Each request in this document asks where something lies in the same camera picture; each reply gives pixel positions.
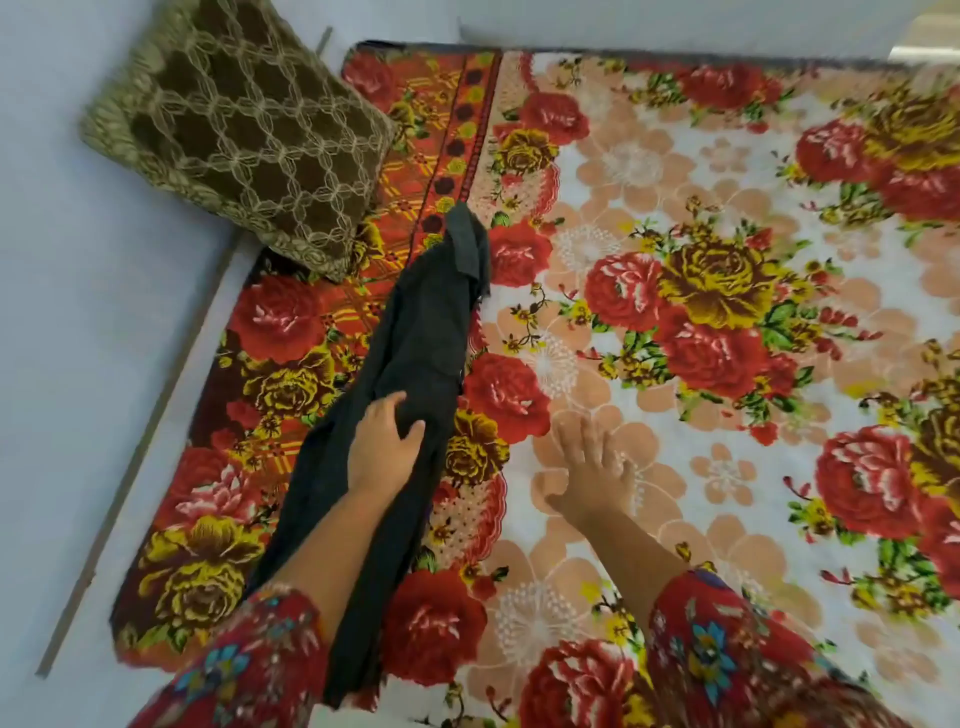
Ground person's left forearm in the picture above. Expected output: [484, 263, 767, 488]
[268, 483, 410, 646]

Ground person's right forearm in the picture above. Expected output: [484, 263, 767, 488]
[573, 506, 695, 654]

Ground red floral dress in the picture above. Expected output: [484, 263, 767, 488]
[127, 566, 920, 728]

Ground brown patterned pillow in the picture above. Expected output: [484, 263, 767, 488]
[78, 0, 397, 285]

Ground person's left hand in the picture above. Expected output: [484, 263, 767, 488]
[346, 389, 427, 500]

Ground bed with floral sheet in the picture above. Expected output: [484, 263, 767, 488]
[33, 26, 960, 728]

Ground person's right hand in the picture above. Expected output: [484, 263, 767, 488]
[545, 412, 639, 526]

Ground cream door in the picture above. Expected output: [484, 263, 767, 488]
[888, 0, 960, 65]

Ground black shirt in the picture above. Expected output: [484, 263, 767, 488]
[243, 200, 493, 710]

